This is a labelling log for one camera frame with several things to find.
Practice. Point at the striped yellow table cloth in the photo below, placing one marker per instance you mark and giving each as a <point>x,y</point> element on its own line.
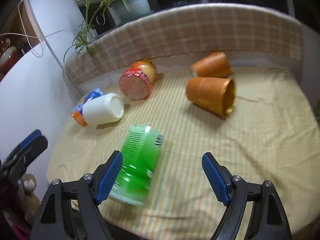
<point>272,134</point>

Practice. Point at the orange paper cup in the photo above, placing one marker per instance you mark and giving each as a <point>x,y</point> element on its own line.
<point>214,65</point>
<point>212,93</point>

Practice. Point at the orange paper cup front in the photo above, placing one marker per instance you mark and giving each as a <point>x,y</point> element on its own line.
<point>212,93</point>

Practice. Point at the green cut bottle cup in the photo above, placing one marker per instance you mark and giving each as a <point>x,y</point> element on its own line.
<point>141,150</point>

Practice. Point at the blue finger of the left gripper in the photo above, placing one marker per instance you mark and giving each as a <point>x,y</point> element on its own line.
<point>17,162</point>
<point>30,138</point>

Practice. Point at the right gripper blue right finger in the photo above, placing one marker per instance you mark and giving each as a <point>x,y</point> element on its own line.
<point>219,178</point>

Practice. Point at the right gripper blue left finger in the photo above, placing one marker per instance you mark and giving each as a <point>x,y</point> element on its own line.
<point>105,176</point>

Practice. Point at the red ceramic vase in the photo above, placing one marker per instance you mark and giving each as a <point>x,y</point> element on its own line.
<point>9,55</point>

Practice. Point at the orange paper cup back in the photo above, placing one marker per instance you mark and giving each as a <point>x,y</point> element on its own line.
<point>214,65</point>

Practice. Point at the potted spider plant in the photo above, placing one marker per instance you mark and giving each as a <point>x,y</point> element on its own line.
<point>101,17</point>

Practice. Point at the white cabinet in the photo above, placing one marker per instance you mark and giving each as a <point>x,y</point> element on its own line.
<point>36,94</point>

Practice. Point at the plaid beige sill cloth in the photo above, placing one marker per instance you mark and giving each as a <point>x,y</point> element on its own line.
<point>189,29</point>

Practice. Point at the red cut bottle cup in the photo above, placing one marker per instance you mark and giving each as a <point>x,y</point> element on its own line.
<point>137,81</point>

